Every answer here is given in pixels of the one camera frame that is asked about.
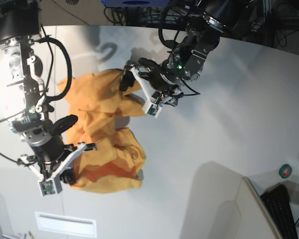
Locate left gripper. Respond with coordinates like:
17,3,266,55
138,57,184,105

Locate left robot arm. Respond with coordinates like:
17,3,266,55
139,0,251,105

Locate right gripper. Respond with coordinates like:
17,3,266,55
22,116,97,185

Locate black keyboard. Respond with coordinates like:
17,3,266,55
261,184,298,239

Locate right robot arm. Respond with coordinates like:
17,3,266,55
0,0,95,190

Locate yellow orange t-shirt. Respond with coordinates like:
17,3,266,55
65,69,146,194

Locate green tape roll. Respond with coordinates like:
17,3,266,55
279,164,292,179

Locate white partition board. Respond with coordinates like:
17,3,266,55
235,178,282,239

